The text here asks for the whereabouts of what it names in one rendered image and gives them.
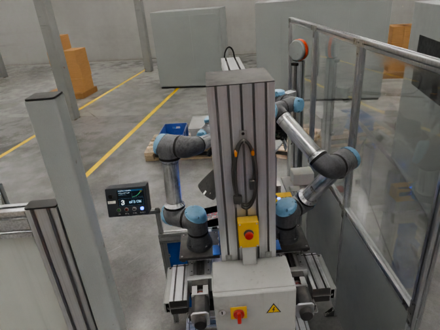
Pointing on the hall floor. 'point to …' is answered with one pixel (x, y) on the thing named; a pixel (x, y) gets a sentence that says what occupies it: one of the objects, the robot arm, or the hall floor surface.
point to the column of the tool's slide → (298, 112)
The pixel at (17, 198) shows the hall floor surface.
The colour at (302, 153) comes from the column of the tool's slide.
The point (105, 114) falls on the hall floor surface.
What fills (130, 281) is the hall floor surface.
